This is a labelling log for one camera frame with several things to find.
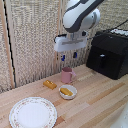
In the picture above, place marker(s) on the white bowl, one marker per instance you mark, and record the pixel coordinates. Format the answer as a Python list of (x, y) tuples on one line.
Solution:
[(68, 92)]

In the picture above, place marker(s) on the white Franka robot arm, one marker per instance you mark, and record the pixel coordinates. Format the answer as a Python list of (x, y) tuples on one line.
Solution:
[(80, 15)]

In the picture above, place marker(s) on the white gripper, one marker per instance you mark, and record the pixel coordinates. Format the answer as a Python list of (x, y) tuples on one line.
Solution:
[(70, 42)]

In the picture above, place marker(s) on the white floral plate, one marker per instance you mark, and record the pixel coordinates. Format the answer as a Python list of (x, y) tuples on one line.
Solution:
[(32, 112)]

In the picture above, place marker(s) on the pink mug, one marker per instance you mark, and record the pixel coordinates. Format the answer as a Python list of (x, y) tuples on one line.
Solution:
[(68, 75)]

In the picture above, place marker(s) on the black box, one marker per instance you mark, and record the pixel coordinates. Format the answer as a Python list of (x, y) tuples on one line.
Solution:
[(108, 53)]

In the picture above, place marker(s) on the yellow butter block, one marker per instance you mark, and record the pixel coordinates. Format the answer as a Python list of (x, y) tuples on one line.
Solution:
[(50, 84)]

